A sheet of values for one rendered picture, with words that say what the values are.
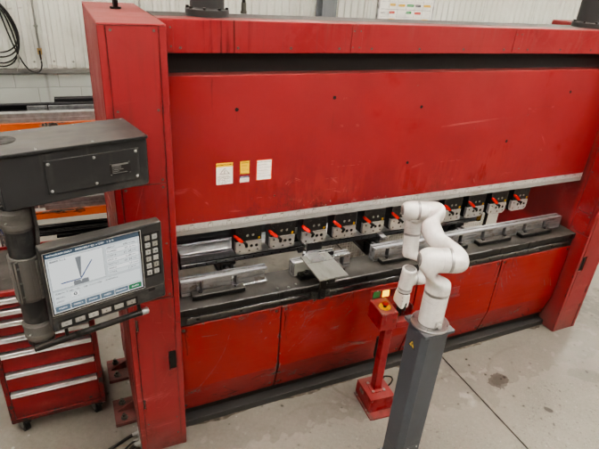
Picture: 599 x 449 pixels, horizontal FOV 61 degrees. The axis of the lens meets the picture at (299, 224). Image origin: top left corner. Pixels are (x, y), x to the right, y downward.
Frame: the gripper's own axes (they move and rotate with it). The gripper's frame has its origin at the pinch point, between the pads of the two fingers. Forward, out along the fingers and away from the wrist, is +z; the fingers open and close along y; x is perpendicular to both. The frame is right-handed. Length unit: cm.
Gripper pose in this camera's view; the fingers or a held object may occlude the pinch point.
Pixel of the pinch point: (398, 310)
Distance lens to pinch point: 311.2
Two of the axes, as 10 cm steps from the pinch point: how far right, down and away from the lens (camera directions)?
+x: 9.4, -1.0, 3.3
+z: -1.0, 8.4, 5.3
